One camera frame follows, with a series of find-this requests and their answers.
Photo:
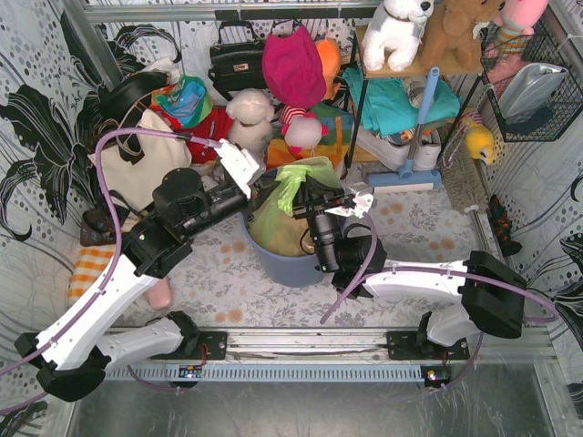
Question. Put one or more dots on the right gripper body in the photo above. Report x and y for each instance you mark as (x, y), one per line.
(316, 208)

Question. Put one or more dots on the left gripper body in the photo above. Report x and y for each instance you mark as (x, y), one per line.
(254, 193)

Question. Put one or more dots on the green plastic trash bag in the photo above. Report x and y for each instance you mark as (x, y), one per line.
(273, 226)

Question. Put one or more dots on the blue plastic trash bin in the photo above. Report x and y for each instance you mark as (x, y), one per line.
(292, 272)

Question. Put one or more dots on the blue floor mop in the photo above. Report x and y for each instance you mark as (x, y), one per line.
(406, 179)

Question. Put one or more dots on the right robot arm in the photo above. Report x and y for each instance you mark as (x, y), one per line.
(483, 294)

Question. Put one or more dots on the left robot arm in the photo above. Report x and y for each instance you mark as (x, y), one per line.
(74, 354)

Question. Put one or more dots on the rainbow striped bag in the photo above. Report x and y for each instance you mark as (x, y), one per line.
(334, 145)

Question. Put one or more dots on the magenta fabric bag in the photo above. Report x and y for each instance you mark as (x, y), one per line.
(292, 69)

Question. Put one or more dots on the pink round plush doll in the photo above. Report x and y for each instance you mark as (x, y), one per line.
(302, 130)

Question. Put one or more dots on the white fluffy plush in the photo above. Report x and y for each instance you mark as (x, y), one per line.
(251, 129)

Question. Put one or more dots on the white sneakers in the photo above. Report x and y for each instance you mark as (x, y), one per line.
(393, 151)

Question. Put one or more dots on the colourful folded clothes stack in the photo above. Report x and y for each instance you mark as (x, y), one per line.
(187, 107)

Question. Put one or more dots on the pink case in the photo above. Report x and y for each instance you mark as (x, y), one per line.
(159, 296)

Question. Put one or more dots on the teal folded cloth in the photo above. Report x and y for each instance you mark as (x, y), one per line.
(386, 108)

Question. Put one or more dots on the black leather handbag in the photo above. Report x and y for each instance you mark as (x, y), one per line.
(237, 66)

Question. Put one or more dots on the orange checkered cloth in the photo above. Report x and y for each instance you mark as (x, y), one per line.
(91, 262)

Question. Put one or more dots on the orange plush toy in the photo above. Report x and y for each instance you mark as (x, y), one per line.
(330, 55)

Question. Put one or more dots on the grey chenille duster mop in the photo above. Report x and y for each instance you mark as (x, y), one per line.
(465, 188)

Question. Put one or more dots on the yellow plush toy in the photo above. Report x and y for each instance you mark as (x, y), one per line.
(479, 140)

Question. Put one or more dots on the white plush dog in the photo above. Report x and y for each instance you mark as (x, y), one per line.
(394, 34)

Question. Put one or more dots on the brown teddy bear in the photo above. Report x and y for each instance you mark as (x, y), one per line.
(454, 26)

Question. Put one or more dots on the silver foil pouch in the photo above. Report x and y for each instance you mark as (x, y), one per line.
(531, 87)

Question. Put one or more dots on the pink plush toy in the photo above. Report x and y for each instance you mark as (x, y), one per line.
(517, 18)

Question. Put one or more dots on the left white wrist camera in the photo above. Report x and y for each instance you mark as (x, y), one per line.
(242, 166)

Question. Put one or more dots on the dark brown strap bag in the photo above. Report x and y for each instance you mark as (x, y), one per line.
(97, 228)

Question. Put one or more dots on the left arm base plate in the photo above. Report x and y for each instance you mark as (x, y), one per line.
(211, 346)

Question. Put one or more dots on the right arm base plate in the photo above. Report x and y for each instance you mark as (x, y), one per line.
(404, 346)

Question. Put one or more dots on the black wire basket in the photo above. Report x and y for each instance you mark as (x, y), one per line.
(501, 62)

